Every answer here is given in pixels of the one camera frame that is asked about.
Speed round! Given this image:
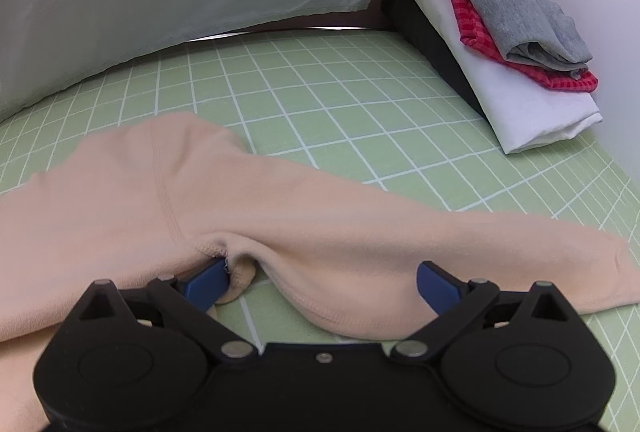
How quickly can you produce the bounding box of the stack of folded clothes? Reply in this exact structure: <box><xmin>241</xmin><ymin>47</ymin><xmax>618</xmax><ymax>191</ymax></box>
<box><xmin>397</xmin><ymin>0</ymin><xmax>603</xmax><ymax>155</ymax></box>

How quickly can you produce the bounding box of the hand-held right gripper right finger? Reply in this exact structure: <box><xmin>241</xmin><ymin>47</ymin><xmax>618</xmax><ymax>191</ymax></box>
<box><xmin>390</xmin><ymin>261</ymin><xmax>582</xmax><ymax>361</ymax></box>

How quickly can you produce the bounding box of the beige shirt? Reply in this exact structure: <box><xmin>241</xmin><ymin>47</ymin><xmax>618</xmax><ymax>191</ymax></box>
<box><xmin>0</xmin><ymin>111</ymin><xmax>640</xmax><ymax>432</ymax></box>

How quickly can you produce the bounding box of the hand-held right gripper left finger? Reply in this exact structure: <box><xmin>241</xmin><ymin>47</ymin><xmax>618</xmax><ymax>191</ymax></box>
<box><xmin>74</xmin><ymin>259</ymin><xmax>257</xmax><ymax>364</ymax></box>

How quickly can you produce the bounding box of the folded red striped garment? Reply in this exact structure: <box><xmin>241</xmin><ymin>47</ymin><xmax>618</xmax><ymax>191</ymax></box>
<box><xmin>430</xmin><ymin>0</ymin><xmax>599</xmax><ymax>93</ymax></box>

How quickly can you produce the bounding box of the folded black garment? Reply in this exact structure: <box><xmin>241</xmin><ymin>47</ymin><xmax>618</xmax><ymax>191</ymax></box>
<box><xmin>382</xmin><ymin>0</ymin><xmax>488</xmax><ymax>120</ymax></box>

